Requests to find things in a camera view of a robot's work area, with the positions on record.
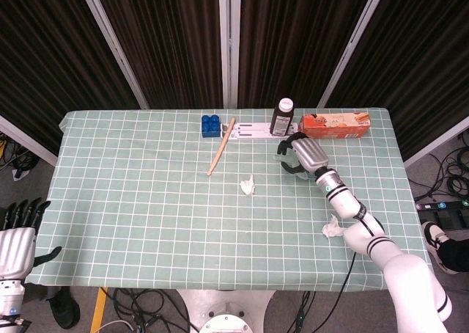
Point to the blue toy brick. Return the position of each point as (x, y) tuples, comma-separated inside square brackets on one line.
[(210, 127)]

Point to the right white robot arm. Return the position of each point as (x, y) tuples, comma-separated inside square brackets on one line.
[(399, 270)]

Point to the green white checked tablecloth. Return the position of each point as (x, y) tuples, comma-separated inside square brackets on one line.
[(165, 215)]

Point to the black trouser leg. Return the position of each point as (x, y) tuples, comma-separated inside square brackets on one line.
[(456, 254)]

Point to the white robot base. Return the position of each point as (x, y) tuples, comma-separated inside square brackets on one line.
[(225, 311)]

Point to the yellow bar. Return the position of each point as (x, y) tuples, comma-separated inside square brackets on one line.
[(98, 309)]

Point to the white paper ball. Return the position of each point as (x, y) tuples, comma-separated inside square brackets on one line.
[(247, 186), (331, 229)]

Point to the white flat slotted plate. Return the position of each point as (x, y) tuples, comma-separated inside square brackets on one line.
[(253, 131)]

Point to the aluminium frame rail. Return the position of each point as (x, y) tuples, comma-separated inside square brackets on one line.
[(27, 140), (436, 142)]

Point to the orange cracker box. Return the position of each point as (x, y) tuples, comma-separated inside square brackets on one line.
[(329, 127)]

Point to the black shoe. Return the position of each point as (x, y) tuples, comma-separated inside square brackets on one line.
[(65, 309)]

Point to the dark ribbed partition panel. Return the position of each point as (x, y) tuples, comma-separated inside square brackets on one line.
[(47, 54), (293, 39), (421, 54), (165, 43)]

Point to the aluminium frame post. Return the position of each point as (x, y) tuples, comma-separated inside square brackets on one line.
[(353, 43), (229, 43), (111, 43)]

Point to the black power strip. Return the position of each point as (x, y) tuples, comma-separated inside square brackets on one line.
[(441, 205)]

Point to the dark bottle with white cap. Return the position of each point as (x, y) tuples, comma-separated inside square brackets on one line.
[(281, 122)]

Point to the white black sneaker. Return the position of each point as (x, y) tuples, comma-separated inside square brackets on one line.
[(432, 239)]

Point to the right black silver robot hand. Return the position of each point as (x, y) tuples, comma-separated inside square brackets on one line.
[(310, 153)]

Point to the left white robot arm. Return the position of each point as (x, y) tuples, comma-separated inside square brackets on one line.
[(9, 303)]

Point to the wooden stick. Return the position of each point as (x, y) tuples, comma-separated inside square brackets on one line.
[(221, 147)]

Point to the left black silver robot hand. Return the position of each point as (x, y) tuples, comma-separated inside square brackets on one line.
[(14, 248)]

